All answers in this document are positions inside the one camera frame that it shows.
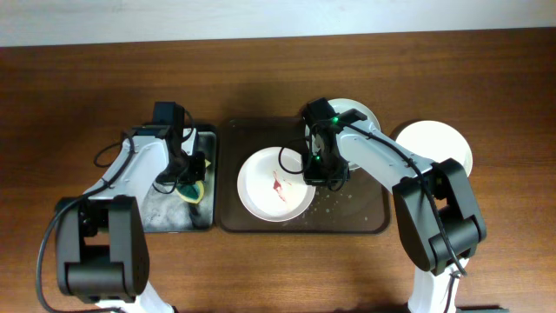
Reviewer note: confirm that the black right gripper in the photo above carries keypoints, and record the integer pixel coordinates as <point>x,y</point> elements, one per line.
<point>324,175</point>

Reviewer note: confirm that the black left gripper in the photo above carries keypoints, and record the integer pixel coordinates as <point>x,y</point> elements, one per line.
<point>191,168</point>

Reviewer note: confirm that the green and yellow sponge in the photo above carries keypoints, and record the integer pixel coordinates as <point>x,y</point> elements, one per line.
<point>192,193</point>

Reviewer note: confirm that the white plate with red stain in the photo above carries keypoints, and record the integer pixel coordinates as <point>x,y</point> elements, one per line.
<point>270,186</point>

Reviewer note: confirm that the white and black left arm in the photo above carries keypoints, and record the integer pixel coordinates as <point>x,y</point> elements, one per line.
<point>102,256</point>

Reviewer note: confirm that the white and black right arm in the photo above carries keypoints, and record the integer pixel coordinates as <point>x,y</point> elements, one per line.
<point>438,216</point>

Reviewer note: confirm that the black soapy water tray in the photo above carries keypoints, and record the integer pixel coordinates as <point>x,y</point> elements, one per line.
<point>168,212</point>

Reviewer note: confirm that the clean white plate stack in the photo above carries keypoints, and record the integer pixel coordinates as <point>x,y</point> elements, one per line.
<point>437,141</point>

